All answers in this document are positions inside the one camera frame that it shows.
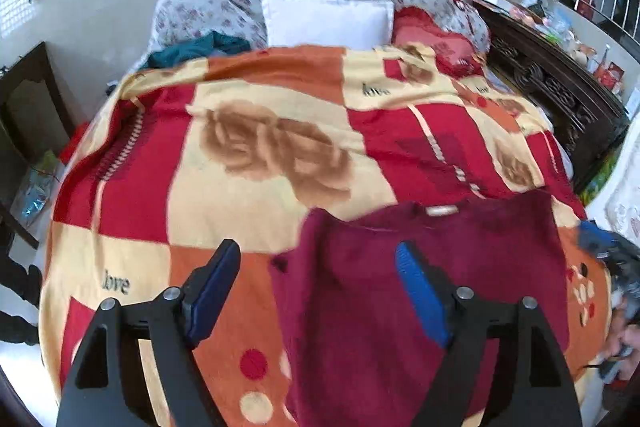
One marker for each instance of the white pillow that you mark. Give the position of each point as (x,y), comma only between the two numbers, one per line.
(325,22)

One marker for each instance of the person's right hand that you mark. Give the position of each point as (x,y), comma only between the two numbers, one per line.
(631,341)

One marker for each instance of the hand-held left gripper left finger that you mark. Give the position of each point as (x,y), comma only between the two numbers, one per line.
(212,297)

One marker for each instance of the maroon sweater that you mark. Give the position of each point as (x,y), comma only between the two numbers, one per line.
(360,332)

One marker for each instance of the green printed bag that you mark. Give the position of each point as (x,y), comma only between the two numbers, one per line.
(602,177)

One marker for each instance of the clear plastic bag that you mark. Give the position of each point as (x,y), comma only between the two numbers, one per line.
(35,197)

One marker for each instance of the printed fleece blanket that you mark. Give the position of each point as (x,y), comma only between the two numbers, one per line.
(240,217)

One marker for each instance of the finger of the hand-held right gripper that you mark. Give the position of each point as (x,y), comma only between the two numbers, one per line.
(595,238)

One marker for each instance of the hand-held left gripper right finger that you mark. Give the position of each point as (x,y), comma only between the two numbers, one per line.
(422,297)

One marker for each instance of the pile of assorted packets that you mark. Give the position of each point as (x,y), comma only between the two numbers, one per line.
(560,27)

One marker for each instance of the dark carved wooden headboard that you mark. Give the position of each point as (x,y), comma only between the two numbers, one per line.
(550,82)

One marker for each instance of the cream embroidered cloth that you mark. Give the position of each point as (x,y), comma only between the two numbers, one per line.
(625,212)

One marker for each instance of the teal cloth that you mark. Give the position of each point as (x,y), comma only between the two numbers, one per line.
(190,49)

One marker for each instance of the dark wooden furniture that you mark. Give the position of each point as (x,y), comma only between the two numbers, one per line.
(20,67)

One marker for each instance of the red pillow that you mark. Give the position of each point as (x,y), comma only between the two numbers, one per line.
(430,37)

